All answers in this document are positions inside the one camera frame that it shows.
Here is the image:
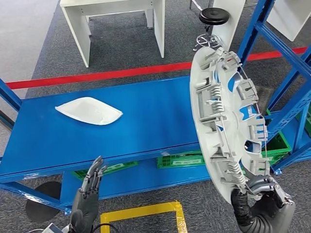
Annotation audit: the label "black round stool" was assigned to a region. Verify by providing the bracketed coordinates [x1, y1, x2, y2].
[193, 7, 230, 52]

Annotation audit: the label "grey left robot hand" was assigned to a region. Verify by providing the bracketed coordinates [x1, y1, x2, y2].
[69, 156, 108, 233]

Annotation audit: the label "metal frame legs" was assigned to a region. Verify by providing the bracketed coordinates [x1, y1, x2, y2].
[189, 0, 212, 10]

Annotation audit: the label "white cabinet panel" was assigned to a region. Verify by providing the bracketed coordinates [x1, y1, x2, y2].
[266, 0, 311, 42]
[211, 0, 246, 51]

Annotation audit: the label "white teardrop plastic part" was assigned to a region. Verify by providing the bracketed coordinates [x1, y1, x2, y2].
[54, 97, 124, 126]

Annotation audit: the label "blue metal shelf rack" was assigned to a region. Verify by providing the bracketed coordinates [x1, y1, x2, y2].
[0, 0, 311, 216]

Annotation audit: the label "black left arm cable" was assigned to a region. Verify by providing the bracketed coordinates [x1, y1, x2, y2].
[92, 222, 119, 233]

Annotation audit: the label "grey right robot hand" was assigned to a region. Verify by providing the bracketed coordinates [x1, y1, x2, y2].
[231, 175, 296, 233]

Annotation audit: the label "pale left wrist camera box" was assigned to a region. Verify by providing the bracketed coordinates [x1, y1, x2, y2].
[42, 222, 64, 233]

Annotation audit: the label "white desk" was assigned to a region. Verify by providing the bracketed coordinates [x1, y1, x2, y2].
[60, 0, 166, 68]

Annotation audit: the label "grey plastic wheel cover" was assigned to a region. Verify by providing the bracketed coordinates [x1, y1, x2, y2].
[189, 46, 271, 205]

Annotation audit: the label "red barrier belt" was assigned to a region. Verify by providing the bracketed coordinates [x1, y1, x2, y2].
[5, 46, 308, 91]

